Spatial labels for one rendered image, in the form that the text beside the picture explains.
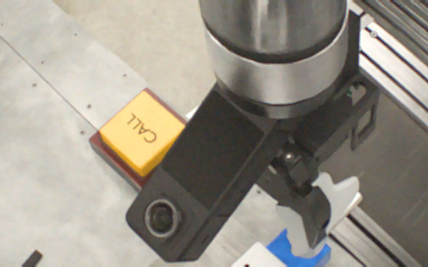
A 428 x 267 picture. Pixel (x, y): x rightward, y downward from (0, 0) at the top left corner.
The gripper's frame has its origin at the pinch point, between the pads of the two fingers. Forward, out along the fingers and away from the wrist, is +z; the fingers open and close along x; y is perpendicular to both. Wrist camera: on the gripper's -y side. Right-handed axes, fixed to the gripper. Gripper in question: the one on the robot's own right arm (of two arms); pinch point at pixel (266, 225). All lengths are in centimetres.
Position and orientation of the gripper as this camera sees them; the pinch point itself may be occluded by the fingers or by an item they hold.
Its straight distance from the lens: 70.7
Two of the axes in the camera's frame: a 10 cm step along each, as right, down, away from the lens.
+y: 7.1, -6.5, 2.8
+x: -7.0, -6.0, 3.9
